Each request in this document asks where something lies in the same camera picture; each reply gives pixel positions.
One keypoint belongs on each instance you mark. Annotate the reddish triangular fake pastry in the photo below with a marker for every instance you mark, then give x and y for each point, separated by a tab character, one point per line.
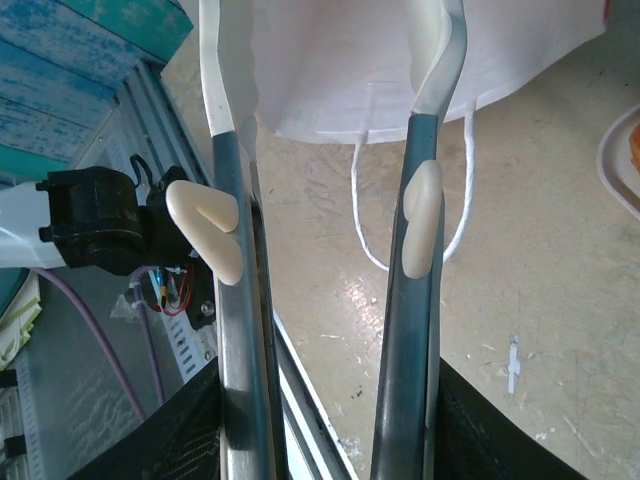
636	150

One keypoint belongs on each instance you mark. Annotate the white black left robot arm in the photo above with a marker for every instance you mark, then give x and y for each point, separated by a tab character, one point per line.
95	220

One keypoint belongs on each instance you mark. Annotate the pale pink plastic tray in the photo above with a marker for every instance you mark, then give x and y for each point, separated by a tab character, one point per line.
615	165

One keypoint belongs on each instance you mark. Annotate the aluminium mounting rail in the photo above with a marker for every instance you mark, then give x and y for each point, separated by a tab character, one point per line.
300	390

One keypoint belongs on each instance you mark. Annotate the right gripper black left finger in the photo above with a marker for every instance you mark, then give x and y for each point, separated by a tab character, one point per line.
170	450

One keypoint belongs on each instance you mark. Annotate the metal tongs with cream tips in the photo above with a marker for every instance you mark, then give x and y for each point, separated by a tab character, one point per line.
237	350

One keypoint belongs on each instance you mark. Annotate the white red printed paper bag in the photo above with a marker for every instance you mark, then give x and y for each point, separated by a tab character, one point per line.
350	60

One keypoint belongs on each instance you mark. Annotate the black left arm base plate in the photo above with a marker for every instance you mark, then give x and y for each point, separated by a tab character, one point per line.
202	305

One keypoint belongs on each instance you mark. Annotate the green white stacked papers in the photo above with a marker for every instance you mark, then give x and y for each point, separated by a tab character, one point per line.
20	320

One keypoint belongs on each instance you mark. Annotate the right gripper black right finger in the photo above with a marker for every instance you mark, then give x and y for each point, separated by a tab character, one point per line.
480	450

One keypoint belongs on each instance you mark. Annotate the grey metal panel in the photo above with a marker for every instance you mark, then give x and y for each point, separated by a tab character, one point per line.
75	400

